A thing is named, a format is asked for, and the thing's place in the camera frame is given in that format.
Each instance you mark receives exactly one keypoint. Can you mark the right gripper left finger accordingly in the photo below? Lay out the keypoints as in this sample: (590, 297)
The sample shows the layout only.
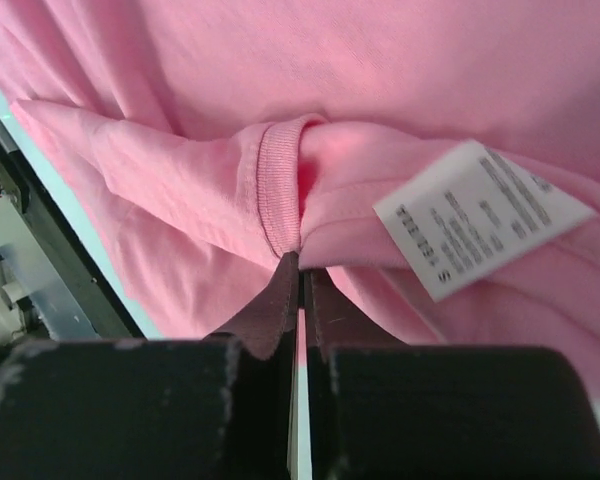
(215, 408)

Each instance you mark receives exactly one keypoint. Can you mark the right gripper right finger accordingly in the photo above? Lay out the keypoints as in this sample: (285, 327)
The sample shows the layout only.
(383, 409)

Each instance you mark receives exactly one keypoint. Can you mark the pink t shirt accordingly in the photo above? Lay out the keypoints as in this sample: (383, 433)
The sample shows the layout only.
(206, 139)

